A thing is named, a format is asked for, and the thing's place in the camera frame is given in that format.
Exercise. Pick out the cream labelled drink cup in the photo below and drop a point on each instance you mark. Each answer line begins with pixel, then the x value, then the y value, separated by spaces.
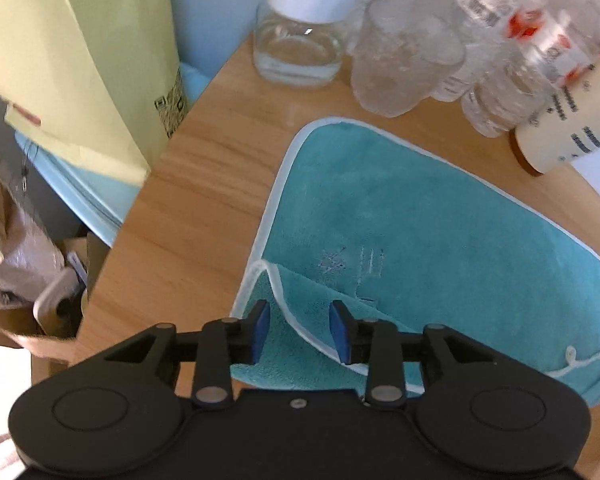
pixel 565 120

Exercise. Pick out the teal towel with white trim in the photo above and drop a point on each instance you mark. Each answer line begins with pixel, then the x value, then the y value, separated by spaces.
pixel 430 220

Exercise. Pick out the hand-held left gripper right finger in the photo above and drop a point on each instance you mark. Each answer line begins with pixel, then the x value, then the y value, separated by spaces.
pixel 339 334

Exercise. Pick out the glass jar with white lid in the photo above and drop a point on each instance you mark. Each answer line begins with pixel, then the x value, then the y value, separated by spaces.
pixel 305 30

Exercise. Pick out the cardboard box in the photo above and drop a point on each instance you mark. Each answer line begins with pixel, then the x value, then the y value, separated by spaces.
pixel 15 332

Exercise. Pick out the crumpled plastic bag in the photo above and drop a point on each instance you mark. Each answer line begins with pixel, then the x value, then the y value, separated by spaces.
pixel 25 265

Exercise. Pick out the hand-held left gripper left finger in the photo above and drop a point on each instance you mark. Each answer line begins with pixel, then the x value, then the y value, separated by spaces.
pixel 261 331

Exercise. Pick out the clear plastic bottle red label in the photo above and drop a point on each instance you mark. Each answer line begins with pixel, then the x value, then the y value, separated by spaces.
pixel 485 15
pixel 520 85

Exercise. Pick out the clear plastic cup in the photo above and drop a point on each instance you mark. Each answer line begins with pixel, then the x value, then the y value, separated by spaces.
pixel 400 65

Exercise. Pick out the yellow paper bag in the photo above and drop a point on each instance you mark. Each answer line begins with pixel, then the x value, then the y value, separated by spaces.
pixel 80 60

